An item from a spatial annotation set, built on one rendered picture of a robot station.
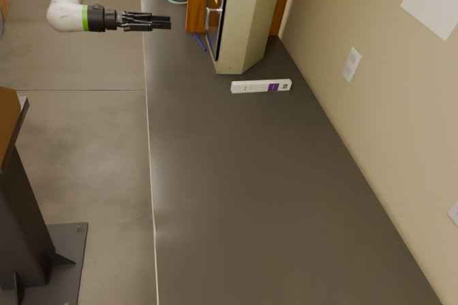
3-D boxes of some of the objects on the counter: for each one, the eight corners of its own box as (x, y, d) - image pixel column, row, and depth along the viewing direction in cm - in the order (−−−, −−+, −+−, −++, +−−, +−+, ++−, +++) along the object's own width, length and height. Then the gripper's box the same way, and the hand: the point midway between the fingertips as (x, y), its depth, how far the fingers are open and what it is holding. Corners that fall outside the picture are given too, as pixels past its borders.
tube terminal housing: (253, 39, 178) (294, -155, 126) (271, 75, 155) (330, -143, 103) (205, 37, 172) (227, -167, 120) (217, 74, 149) (250, -157, 97)
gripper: (103, 20, 120) (172, 23, 125) (105, -1, 132) (169, 3, 137) (105, 39, 125) (172, 42, 131) (108, 18, 137) (168, 22, 142)
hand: (161, 22), depth 133 cm, fingers open, 4 cm apart
